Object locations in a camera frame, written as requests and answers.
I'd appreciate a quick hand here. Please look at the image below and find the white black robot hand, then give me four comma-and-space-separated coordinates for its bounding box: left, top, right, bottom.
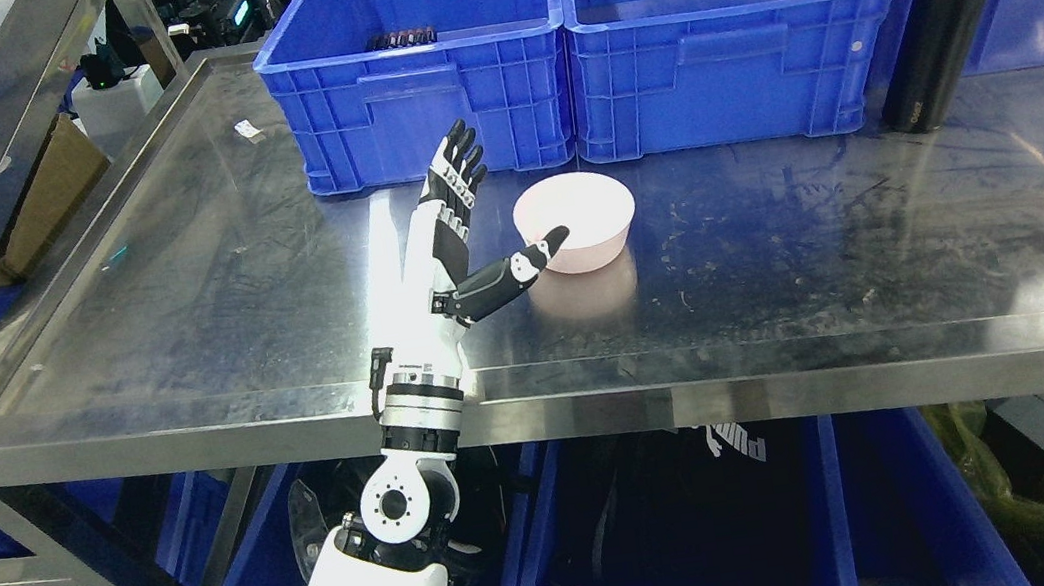
370, 119, 570, 426

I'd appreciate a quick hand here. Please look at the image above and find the pink plastic bowl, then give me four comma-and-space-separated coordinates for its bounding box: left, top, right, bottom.
512, 171, 636, 275

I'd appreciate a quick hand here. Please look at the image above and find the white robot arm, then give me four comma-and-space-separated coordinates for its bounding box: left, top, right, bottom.
307, 382, 465, 586

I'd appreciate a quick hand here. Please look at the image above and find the blue crate lower middle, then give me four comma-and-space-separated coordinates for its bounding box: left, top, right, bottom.
520, 408, 1030, 586

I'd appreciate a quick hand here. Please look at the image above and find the blue crate back middle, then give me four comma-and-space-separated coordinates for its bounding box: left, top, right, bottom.
561, 0, 891, 164

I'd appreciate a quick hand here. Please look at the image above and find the blue crate lower left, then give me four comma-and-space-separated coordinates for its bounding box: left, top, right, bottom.
222, 443, 544, 586

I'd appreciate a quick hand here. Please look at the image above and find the white paper scrap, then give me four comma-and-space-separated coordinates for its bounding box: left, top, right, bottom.
234, 119, 266, 144

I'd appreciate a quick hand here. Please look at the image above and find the blue crate back left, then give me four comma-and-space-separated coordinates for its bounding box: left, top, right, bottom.
253, 0, 576, 197

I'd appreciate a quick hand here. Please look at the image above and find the black bag with logo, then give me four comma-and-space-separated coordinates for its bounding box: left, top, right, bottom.
544, 418, 814, 586

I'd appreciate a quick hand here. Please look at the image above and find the black batteries row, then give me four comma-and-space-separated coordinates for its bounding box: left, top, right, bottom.
365, 26, 438, 52

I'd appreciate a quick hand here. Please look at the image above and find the cardboard box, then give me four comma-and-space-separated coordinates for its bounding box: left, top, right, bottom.
0, 113, 110, 283

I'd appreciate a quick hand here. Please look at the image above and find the yellow green plastic bag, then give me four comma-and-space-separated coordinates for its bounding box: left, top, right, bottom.
919, 401, 1044, 581

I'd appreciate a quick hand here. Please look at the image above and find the black thermos bottle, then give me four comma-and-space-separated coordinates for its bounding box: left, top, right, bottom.
882, 0, 986, 134

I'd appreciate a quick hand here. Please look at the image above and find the steel shelf frame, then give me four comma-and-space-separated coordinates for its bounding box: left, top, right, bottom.
0, 45, 1044, 586

